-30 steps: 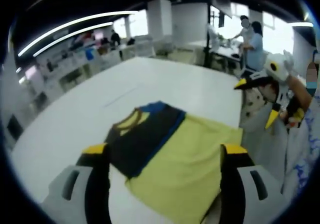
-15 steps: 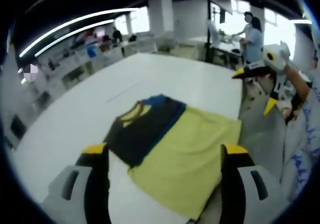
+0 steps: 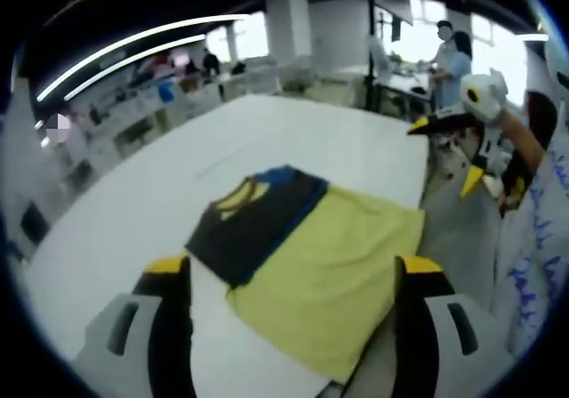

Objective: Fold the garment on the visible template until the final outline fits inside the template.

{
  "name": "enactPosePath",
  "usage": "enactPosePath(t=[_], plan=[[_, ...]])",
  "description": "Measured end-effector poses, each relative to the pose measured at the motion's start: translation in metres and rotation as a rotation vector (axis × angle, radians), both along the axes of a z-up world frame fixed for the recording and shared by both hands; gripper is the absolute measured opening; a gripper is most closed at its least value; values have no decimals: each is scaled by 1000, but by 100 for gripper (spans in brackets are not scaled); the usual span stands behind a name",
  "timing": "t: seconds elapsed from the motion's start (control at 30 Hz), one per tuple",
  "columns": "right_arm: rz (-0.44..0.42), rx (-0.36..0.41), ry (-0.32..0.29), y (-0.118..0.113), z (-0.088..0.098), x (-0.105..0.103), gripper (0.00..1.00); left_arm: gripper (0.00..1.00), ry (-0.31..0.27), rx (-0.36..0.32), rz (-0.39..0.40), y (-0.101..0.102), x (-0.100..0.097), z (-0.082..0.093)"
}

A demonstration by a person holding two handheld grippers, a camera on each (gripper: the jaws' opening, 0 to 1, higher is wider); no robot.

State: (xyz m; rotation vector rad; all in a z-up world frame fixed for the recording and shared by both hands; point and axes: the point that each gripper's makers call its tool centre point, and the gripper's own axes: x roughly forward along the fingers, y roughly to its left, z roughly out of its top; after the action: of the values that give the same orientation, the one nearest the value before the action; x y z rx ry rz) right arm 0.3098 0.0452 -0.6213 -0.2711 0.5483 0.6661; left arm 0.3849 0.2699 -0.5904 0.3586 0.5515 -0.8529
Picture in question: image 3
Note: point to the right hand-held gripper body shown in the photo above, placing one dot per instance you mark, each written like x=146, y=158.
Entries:
x=484, y=100

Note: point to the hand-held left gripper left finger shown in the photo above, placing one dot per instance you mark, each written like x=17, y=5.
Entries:
x=115, y=331

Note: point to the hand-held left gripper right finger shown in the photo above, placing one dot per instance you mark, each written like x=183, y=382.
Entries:
x=458, y=344

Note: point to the yellow blue black garment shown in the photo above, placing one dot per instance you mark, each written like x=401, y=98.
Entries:
x=320, y=256

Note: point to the white chest-worn device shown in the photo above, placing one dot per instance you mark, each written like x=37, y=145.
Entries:
x=553, y=60

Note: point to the person's white printed shirt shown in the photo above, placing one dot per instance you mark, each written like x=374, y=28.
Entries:
x=533, y=247

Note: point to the black monitor pole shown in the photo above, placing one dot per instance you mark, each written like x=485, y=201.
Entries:
x=371, y=60

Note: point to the black square panel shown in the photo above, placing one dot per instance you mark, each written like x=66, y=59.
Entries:
x=34, y=222

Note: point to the white square pillar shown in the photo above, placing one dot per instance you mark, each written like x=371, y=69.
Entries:
x=288, y=27

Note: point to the white shelf unit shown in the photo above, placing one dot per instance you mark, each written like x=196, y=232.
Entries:
x=124, y=122

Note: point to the blue cloth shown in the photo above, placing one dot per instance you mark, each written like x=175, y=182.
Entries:
x=167, y=90

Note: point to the short ceiling light strip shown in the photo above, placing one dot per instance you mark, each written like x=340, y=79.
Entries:
x=138, y=58

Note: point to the long ceiling light strip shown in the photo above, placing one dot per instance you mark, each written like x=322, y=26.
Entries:
x=142, y=38

